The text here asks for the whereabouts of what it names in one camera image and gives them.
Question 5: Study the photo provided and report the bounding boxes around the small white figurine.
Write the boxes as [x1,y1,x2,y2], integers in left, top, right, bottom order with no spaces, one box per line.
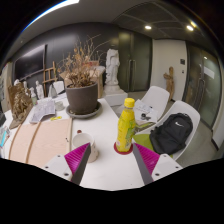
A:
[34,80,45,100]

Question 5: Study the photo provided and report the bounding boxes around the wooden figure by wall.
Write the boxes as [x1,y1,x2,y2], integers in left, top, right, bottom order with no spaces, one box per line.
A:
[163,66,176,101]

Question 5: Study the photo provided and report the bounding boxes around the dried plant in dark pot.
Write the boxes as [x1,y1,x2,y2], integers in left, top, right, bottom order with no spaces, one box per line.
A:
[57,34,111,115]

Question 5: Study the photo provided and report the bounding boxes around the white chair with backpack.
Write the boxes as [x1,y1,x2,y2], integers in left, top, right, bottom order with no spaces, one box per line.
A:
[133,100,201,162]

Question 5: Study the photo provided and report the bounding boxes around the white mug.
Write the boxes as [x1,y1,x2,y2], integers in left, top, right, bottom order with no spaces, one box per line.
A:
[71,132,100,164]

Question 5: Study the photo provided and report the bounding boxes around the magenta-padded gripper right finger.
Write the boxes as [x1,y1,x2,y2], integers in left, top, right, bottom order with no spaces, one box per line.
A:
[132,142,184,186]

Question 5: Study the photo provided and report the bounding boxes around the long ceiling light strip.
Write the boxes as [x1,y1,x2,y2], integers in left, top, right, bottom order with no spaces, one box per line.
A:
[21,0,81,33]

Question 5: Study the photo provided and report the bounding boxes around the white chair with papers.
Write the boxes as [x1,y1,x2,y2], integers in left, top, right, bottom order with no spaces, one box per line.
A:
[114,85,171,126]

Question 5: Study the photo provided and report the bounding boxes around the plain white chair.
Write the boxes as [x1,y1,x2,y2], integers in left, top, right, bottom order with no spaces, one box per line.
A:
[49,80,66,98]

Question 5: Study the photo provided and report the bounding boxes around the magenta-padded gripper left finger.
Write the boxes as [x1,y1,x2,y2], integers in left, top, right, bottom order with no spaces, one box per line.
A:
[42,142,92,186]

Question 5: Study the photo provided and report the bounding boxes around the black backpack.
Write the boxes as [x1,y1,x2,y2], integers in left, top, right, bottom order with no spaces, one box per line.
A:
[149,112,194,155]

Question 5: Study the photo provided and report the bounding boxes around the yellow drink bottle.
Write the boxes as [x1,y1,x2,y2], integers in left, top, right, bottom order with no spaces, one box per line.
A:
[114,97,137,153]

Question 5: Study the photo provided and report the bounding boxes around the flat round red coaster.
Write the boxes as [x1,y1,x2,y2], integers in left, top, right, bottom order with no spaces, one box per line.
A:
[113,141,134,156]

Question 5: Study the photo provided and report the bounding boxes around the wooden easel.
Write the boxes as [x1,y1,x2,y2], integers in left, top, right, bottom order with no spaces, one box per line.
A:
[43,60,58,88]

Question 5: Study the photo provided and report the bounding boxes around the white statue pedestal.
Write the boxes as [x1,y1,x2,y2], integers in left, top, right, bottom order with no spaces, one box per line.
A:
[102,83,129,108]

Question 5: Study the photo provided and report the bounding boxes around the small white cup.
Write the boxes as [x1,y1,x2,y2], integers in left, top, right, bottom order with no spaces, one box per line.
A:
[54,100,66,112]

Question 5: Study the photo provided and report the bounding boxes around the dark wall screen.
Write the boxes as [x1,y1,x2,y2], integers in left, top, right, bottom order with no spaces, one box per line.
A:
[13,44,48,81]

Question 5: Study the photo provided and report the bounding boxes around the light wooden board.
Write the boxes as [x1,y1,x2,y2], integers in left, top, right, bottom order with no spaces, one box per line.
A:
[8,117,74,169]

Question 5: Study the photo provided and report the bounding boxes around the green seat cushion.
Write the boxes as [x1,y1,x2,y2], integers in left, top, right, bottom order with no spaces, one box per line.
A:
[133,133,158,153]

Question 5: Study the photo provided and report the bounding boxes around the stack of papers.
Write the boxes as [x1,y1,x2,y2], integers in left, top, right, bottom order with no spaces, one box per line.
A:
[133,98,159,126]

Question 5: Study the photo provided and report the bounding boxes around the white standing statue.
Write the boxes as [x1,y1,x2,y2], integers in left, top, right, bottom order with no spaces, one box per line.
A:
[104,48,121,87]

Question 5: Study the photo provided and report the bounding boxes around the teal plastic packet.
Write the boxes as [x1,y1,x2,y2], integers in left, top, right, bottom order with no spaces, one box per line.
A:
[0,125,11,148]

